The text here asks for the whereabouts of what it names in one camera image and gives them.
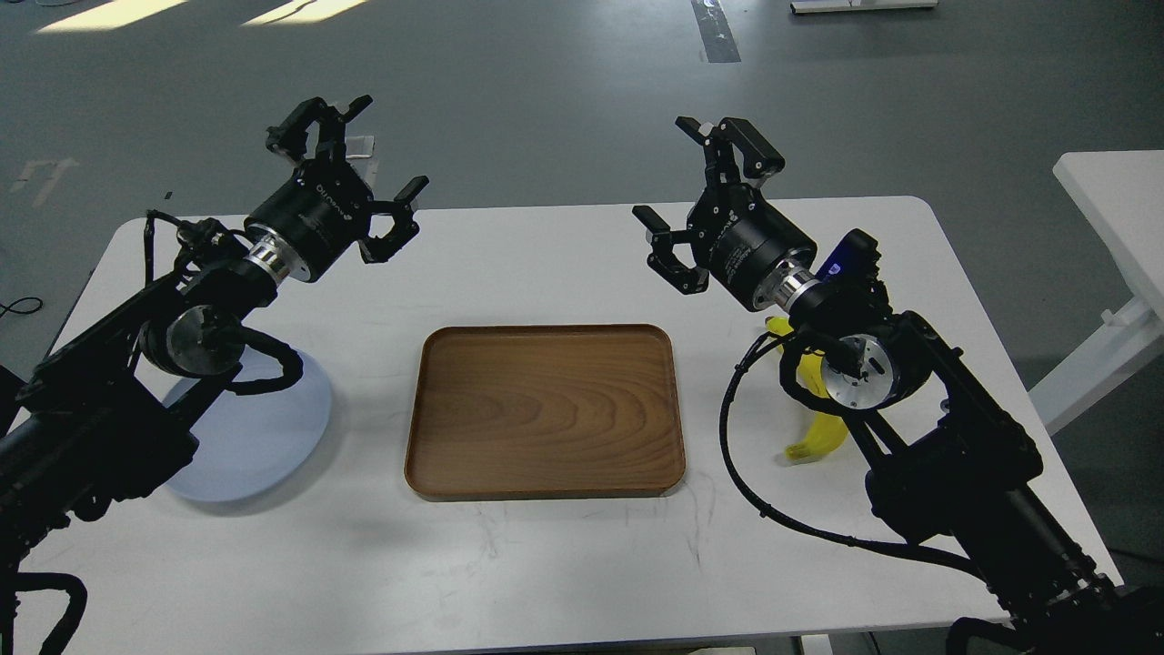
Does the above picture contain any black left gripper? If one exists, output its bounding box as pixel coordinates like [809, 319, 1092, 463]
[244, 95, 431, 283]

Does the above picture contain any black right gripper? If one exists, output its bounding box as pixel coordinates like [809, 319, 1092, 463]
[632, 116, 818, 312]

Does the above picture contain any yellow banana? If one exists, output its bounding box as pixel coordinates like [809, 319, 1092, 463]
[783, 353, 849, 467]

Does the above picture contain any light blue plate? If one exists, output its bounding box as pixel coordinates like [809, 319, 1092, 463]
[164, 351, 332, 503]

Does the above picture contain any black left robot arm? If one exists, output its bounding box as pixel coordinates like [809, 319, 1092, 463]
[1, 95, 428, 654]

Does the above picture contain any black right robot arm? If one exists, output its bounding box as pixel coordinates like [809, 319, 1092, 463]
[632, 116, 1163, 654]

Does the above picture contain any white floor label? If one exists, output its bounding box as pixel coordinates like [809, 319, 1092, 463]
[345, 136, 376, 161]

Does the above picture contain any white table base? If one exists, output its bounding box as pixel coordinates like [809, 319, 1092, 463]
[789, 0, 941, 15]

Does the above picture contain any brown wooden tray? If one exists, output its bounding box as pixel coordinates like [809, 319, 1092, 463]
[404, 323, 687, 501]

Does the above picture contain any white side table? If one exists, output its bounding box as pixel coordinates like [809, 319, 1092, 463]
[1029, 150, 1164, 436]

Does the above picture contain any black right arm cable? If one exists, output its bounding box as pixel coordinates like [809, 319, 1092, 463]
[719, 332, 988, 578]

